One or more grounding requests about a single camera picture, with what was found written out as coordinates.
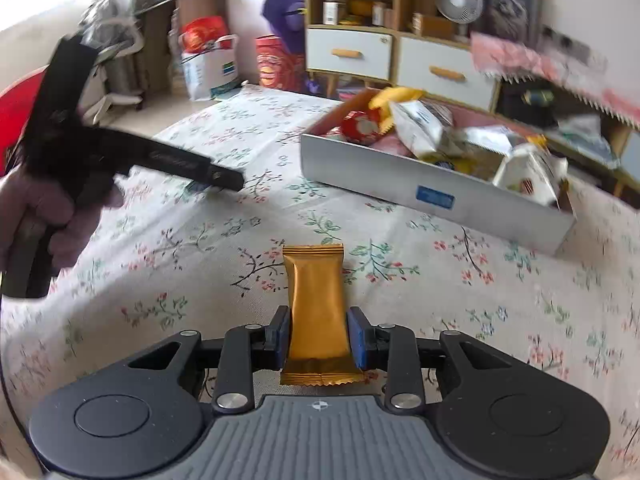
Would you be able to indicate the white nut snack packet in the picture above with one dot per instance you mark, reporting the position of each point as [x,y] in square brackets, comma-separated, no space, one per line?
[421,126]

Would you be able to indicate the wooden cabinet with drawers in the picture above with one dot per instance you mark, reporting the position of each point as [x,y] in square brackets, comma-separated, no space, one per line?
[405,42]

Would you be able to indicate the gold foil bar packet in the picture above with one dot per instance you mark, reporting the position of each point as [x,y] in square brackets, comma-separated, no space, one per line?
[319,353]

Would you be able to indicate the red and white snack packet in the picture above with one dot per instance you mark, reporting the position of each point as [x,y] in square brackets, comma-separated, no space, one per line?
[362,127]

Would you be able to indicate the pink floral cabinet cloth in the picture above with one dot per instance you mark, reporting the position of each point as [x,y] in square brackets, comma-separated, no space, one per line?
[506,60]

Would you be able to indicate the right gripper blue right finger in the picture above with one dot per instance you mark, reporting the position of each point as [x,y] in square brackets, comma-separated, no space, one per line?
[362,338]

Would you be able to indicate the white office chair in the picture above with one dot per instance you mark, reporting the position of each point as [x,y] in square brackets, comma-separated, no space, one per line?
[117,39]

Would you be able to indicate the yellow pillow snack packet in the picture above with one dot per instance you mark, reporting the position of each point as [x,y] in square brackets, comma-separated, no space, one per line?
[380,104]

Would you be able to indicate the white shopping bag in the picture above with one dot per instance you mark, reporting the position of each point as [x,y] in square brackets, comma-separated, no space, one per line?
[212,71]

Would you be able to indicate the small yellow snack packet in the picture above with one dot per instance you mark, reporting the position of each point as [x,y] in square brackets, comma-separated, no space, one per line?
[481,167]

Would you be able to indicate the red cylindrical gift bag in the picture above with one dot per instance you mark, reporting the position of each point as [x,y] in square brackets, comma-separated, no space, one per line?
[277,68]

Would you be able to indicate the white printed snack packet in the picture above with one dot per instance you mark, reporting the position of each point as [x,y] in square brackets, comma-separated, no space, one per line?
[495,141]

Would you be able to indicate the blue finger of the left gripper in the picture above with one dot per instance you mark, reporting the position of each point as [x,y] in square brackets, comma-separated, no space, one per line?
[200,167]

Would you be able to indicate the framed cat picture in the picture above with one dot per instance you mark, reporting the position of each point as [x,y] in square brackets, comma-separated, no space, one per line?
[513,20]

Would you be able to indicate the white green snack packet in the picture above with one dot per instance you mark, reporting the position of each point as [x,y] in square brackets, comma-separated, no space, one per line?
[532,172]

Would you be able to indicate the pink and silver cardboard box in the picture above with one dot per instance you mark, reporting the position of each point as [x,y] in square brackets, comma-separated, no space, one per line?
[447,194]

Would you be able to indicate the pink wafer snack packet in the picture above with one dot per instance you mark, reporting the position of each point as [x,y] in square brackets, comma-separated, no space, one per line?
[391,144]

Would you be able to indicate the floral tablecloth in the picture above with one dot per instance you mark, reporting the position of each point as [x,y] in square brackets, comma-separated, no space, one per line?
[168,260]

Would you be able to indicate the purple plush toy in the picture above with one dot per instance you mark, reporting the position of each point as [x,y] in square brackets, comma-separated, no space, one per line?
[286,19]

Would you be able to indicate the low wooden tv console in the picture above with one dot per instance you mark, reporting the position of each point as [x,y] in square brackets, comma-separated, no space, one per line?
[602,148]

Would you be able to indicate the white desk fan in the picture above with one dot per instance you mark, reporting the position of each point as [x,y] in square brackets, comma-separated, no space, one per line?
[463,13]

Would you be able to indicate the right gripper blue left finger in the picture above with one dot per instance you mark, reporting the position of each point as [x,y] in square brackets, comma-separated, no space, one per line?
[278,337]

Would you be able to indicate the pink gloved left hand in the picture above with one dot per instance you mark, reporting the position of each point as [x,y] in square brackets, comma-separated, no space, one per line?
[21,193]

